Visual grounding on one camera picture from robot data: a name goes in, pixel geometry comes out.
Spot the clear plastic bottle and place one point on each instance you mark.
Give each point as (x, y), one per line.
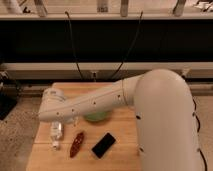
(56, 134)

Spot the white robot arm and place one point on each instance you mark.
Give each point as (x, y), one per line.
(165, 116)

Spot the green ceramic bowl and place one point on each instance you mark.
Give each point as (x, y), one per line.
(96, 117)

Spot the black smartphone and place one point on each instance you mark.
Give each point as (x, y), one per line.
(100, 148)

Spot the red brown oblong object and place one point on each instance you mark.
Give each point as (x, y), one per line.
(76, 145)

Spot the dark equipment at left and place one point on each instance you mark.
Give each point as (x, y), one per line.
(9, 94)

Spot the wall power outlet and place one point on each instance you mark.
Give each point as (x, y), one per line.
(94, 74)

